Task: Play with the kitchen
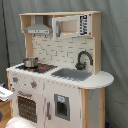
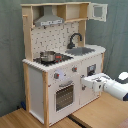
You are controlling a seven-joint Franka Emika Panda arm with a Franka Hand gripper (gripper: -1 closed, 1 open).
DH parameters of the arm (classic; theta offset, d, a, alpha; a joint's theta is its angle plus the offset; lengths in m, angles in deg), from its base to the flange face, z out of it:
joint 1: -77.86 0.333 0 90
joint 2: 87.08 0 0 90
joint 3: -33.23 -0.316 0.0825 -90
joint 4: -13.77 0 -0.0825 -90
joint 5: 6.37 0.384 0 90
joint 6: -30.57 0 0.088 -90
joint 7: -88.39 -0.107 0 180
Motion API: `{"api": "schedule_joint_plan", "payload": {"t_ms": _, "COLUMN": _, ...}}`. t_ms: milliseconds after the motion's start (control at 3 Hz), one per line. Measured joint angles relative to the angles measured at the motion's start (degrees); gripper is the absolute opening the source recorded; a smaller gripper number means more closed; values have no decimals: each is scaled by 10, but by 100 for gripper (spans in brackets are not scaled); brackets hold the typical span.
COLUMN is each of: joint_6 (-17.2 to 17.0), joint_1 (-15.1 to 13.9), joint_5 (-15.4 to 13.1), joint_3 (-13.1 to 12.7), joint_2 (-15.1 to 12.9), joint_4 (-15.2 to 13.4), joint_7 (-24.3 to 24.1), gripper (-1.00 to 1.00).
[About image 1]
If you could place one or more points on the black toy faucet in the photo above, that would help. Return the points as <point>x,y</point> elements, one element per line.
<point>80,65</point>

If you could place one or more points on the cabinet door with dispenser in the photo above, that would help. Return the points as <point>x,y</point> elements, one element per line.
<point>63,106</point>

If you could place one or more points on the black stove top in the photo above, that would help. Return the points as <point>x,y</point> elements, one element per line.
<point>40,68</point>

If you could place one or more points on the left red stove knob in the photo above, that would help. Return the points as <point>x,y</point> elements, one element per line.
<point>15,79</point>

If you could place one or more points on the red stove knob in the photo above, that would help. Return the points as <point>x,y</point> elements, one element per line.
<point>33,84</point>
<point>15,79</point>

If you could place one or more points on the grey range hood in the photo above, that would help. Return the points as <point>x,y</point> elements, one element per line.
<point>39,27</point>

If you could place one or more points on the grey toy sink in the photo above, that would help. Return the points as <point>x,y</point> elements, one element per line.
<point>72,74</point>

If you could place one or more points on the right red stove knob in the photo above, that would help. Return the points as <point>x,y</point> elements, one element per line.
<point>33,84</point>

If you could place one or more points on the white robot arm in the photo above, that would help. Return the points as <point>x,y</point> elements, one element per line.
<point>15,122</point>

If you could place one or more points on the white microwave door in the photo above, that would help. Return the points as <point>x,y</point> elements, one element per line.
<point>71,26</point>

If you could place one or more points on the wooden toy kitchen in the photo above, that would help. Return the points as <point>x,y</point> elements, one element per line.
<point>63,53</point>

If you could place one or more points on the small steel pot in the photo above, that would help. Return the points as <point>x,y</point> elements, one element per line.
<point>31,62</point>

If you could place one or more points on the oven door with window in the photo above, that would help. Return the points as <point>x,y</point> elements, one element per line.
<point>27,106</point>

